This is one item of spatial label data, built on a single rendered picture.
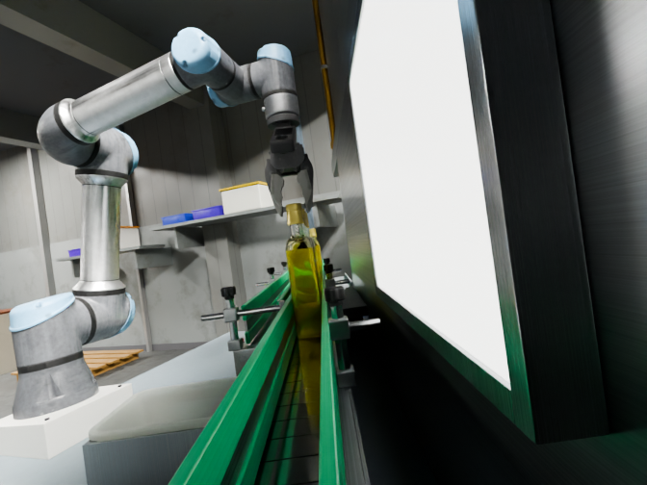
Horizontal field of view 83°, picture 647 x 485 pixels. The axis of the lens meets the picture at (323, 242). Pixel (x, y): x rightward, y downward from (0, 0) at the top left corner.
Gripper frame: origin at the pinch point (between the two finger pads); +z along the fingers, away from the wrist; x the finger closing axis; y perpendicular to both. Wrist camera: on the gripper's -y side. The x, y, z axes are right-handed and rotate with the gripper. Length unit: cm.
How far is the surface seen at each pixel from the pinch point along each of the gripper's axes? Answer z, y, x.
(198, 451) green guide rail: 19, -59, 2
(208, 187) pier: -71, 331, 119
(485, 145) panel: 5, -64, -13
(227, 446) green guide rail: 21, -55, 2
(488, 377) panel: 16, -61, -13
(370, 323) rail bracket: 19.5, -30.0, -10.5
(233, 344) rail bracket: 25.3, -7.2, 14.6
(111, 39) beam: -178, 217, 147
